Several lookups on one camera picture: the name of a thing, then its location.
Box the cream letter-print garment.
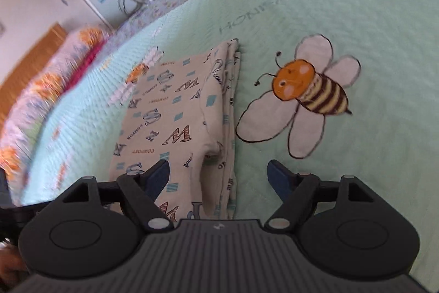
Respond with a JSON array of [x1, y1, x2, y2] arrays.
[[109, 39, 240, 221]]

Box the person's left hand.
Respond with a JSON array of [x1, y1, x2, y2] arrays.
[[0, 242, 27, 292]]

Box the floral rolled duvet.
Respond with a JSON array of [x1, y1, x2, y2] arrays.
[[1, 26, 110, 186]]

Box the wooden headboard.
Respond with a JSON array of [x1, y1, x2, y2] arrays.
[[1, 23, 68, 126]]

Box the red pillow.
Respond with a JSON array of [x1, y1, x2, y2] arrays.
[[63, 40, 106, 93]]

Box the mint bee-print quilt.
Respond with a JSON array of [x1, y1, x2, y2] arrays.
[[19, 0, 438, 289]]

